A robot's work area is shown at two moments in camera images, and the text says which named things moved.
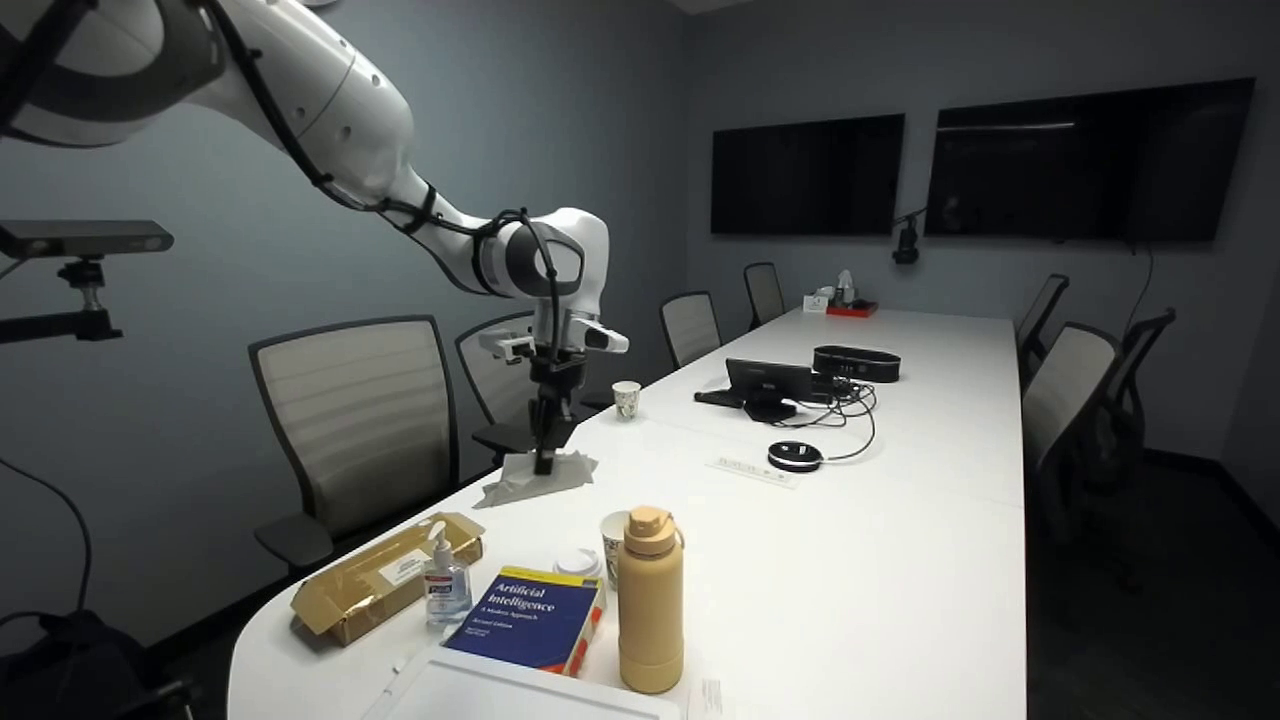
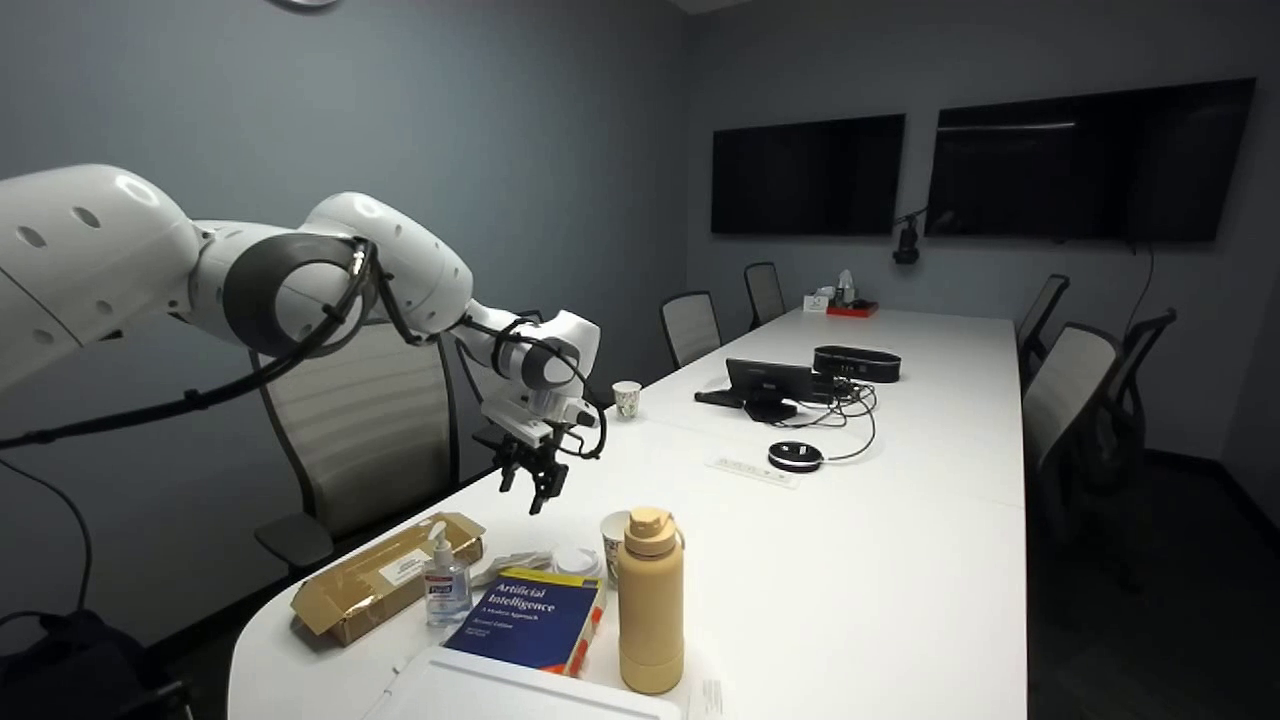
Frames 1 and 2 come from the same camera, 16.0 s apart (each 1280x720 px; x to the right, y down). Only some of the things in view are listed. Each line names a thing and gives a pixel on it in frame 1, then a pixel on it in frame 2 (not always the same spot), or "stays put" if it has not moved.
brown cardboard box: [380, 589] stays put
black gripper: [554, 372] → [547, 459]
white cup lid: [573, 561] stays put
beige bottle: [649, 602] stays put
